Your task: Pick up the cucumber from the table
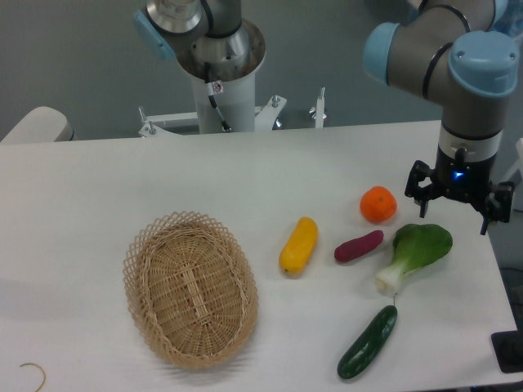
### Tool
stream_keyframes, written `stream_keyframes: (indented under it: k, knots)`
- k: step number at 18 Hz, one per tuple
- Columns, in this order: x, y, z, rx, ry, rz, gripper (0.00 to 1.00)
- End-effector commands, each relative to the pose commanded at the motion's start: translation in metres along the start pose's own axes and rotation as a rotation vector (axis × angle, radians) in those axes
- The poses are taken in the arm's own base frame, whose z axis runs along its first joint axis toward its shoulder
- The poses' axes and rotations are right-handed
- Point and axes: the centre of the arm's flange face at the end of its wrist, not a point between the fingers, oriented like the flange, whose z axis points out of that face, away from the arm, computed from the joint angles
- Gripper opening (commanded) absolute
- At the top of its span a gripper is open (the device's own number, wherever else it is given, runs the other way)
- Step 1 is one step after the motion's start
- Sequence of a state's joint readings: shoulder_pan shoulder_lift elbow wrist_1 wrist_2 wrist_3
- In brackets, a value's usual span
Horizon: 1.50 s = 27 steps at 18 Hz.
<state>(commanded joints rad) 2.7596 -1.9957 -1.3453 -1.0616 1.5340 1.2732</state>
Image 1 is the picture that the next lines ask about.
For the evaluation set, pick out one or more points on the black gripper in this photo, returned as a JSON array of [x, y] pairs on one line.
[[465, 182]]

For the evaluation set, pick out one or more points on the green cucumber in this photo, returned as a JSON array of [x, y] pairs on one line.
[[365, 349]]

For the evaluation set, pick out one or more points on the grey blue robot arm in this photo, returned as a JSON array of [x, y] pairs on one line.
[[450, 55]]

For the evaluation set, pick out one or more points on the green bok choy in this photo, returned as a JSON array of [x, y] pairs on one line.
[[414, 247]]

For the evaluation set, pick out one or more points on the orange tangerine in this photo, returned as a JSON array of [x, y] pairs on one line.
[[378, 204]]

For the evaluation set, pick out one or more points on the purple sweet potato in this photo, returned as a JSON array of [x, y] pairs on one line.
[[358, 247]]

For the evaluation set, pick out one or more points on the black device at table edge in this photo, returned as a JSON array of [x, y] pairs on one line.
[[508, 350]]

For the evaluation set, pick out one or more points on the yellow mango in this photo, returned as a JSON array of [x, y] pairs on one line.
[[299, 247]]

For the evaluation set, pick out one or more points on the blue plastic bag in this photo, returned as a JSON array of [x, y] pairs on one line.
[[510, 21]]

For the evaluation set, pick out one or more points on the woven wicker basket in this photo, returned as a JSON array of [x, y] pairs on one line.
[[190, 290]]

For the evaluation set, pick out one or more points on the white chair armrest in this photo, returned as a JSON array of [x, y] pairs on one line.
[[41, 125]]

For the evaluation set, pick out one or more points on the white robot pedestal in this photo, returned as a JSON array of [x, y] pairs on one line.
[[222, 75]]

